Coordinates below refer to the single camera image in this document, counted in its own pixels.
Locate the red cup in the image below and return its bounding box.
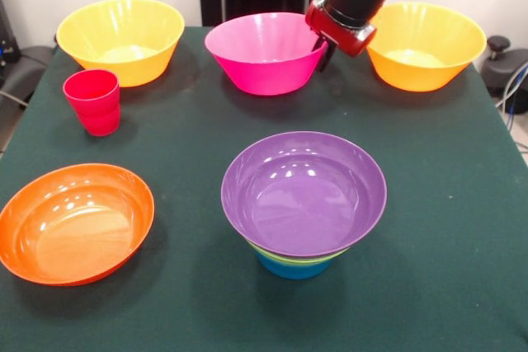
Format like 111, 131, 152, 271
62, 68, 121, 138

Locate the yellow-orange large bowl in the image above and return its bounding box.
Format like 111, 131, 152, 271
55, 0, 186, 88
365, 1, 488, 92

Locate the orange shallow bowl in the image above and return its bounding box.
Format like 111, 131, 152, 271
0, 162, 156, 287

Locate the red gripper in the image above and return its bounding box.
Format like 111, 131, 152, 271
304, 0, 378, 74

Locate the pink large bowl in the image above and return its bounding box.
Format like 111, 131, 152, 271
204, 12, 329, 97

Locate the blue bowl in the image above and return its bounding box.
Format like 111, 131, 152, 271
255, 251, 334, 281

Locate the grey cable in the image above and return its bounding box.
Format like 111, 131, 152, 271
496, 62, 528, 109

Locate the grey office chair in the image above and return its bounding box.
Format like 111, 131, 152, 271
0, 45, 57, 106

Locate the black computer equipment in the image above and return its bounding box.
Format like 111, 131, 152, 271
0, 0, 21, 67

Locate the dark green tablecloth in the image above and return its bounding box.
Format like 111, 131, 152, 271
0, 26, 528, 352

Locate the large green bowl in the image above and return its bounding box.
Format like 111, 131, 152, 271
246, 237, 351, 265

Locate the purple bowl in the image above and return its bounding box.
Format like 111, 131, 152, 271
220, 130, 388, 258

